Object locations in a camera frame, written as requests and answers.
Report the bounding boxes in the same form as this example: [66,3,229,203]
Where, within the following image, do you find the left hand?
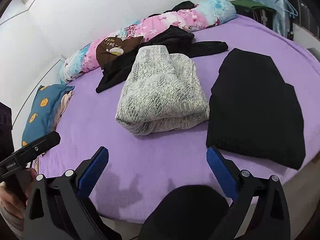
[1,168,37,219]

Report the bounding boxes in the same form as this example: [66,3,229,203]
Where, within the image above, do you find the black unfolded garment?
[95,25,228,94]

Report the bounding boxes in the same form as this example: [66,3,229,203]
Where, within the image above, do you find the blue clothes hanger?
[274,0,298,18]

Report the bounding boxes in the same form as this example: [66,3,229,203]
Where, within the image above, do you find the blue pillow with orange prints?
[22,84,74,146]

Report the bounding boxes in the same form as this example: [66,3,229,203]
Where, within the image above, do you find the black garment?
[95,25,228,94]
[206,48,306,170]

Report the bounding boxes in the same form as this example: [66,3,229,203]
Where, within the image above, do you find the brown cartoon pillow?
[96,36,143,69]

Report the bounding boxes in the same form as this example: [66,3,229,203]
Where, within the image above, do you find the green cloth on rack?
[231,0,276,24]

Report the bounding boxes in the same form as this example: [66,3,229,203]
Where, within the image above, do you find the purple bed sheet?
[39,16,319,223]

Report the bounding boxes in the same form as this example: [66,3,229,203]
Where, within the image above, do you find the grey white knit sweater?
[116,54,209,135]

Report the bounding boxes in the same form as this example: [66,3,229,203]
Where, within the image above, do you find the pink blue floral quilt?
[59,0,236,85]

